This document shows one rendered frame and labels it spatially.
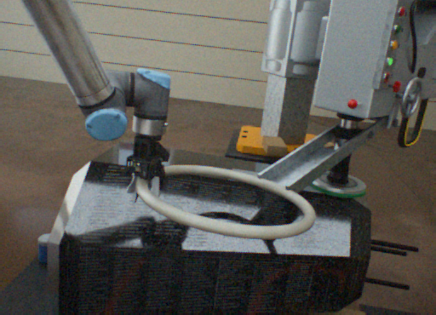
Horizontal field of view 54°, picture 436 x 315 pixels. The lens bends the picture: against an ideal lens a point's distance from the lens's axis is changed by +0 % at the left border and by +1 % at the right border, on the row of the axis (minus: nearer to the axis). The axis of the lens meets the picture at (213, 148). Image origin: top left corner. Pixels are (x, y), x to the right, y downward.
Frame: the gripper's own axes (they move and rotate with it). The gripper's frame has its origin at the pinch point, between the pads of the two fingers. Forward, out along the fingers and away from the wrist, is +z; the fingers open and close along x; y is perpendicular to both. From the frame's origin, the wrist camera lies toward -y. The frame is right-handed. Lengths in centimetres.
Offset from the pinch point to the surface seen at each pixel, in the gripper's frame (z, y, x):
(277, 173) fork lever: -6.9, -30.1, 33.5
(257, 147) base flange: 5, -110, 15
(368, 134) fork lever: -21, -58, 62
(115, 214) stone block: 18.5, -23.1, -20.4
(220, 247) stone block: 22.0, -25.5, 19.2
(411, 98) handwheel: -36, -57, 73
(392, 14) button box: -61, -40, 59
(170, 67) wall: 10, -630, -234
